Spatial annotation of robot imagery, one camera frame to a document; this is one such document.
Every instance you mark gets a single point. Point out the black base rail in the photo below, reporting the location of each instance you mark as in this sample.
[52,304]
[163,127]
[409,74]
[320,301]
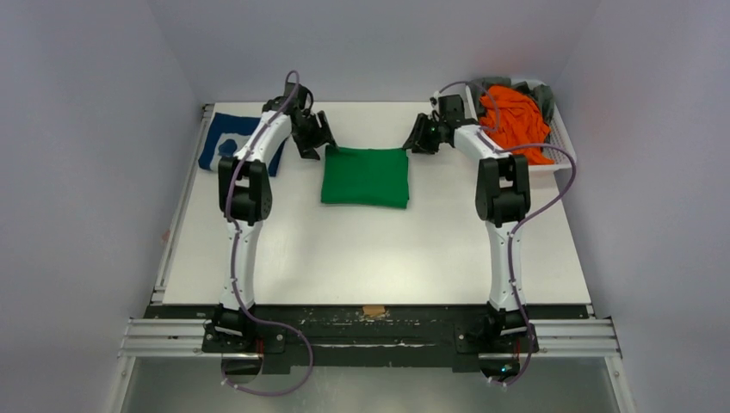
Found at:
[287,336]

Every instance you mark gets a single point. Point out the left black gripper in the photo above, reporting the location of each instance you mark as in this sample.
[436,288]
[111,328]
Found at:
[322,132]

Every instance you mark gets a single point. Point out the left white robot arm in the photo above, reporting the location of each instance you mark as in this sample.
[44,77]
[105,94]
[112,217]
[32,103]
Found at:
[246,198]

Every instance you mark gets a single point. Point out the brown tape piece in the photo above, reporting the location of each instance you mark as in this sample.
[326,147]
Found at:
[374,311]

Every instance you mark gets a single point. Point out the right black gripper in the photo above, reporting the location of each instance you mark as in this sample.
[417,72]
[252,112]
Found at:
[426,135]

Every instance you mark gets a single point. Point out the green t shirt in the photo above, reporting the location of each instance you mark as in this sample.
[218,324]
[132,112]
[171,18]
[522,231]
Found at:
[366,177]

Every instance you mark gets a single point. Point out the folded blue t shirt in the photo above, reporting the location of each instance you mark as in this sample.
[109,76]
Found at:
[226,135]

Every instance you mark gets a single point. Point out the grey t shirt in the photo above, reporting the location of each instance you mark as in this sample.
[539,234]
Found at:
[541,94]

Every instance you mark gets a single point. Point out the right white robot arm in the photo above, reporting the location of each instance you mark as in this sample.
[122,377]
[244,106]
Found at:
[502,201]

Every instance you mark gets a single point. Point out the orange t shirt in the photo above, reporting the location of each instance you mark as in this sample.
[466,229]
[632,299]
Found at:
[512,118]

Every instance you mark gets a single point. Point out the white plastic basket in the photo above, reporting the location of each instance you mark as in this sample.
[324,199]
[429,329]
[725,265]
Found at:
[542,158]

